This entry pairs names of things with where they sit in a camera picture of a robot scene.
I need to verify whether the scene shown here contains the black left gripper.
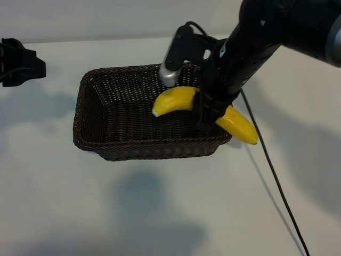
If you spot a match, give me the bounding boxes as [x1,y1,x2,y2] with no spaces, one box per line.
[0,38,47,87]

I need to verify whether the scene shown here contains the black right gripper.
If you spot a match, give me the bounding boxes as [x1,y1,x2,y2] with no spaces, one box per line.
[193,33,277,133]

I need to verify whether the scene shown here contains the yellow banana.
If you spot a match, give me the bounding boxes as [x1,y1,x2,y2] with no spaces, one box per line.
[151,85,259,146]

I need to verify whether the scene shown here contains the dark brown wicker basket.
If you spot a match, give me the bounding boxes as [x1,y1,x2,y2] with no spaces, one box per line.
[72,63,234,162]

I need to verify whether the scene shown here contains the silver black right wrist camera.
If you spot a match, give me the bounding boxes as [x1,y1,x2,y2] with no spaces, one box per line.
[159,22,197,88]

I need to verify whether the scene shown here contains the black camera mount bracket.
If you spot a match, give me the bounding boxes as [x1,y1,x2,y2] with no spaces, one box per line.
[186,33,227,70]

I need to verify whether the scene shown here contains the long black hanging cable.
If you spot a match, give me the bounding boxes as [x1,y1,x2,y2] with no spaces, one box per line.
[239,89,310,256]

